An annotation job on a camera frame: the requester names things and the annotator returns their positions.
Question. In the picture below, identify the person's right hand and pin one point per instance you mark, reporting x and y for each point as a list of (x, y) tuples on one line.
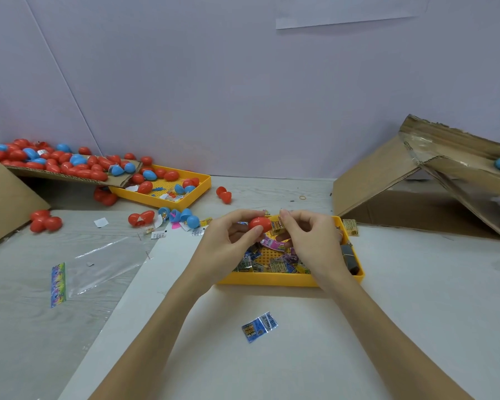
[(317, 245)]

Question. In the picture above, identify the person's left hand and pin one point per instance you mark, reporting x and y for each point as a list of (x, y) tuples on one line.
[(221, 250)]

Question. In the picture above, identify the yellow label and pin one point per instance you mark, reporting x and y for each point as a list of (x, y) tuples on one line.
[(350, 227)]

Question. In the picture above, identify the single red plastic egg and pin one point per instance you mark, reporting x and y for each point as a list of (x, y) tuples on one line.
[(260, 222)]

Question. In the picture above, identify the blue packet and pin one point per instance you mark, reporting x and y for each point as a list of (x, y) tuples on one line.
[(259, 326)]

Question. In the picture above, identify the pile of plastic eggs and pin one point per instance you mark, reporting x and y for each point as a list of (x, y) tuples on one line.
[(83, 162)]

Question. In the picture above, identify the person's right forearm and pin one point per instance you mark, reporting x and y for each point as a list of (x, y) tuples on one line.
[(396, 345)]

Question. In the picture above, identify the person's left forearm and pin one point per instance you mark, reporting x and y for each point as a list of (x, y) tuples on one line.
[(146, 350)]

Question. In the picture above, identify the yellow plastic tray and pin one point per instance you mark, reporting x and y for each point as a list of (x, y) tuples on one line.
[(267, 279)]

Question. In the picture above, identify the yellow tray under eggs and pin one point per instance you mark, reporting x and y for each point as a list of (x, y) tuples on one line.
[(193, 187)]

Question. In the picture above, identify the torn flattened cardboard box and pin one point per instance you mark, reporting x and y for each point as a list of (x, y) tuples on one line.
[(371, 175)]

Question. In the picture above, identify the clear bag with coloured label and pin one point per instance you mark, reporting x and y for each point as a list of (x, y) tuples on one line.
[(100, 266)]

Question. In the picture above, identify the small white paper scrap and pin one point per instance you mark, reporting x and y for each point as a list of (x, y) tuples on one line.
[(101, 222)]

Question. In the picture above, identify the brown cardboard sheet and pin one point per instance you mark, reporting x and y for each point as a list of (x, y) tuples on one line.
[(54, 172)]

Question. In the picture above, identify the tall brown cardboard box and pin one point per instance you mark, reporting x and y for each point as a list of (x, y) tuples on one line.
[(0, 200)]

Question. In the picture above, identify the white paper sign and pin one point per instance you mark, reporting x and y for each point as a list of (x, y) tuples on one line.
[(350, 10)]

